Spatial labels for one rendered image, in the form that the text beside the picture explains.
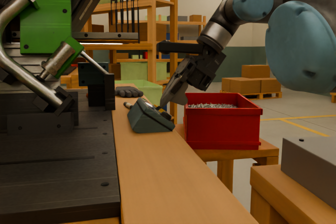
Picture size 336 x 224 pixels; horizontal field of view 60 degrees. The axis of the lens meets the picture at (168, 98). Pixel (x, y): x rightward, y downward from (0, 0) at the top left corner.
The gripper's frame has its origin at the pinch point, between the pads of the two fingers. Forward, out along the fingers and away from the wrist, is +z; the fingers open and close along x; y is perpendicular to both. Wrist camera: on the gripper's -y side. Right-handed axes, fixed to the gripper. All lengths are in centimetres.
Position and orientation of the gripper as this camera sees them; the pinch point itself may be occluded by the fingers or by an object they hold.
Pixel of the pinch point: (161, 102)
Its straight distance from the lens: 76.2
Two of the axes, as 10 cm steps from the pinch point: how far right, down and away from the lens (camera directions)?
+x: -2.1, -1.6, 9.7
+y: 8.0, 5.4, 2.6
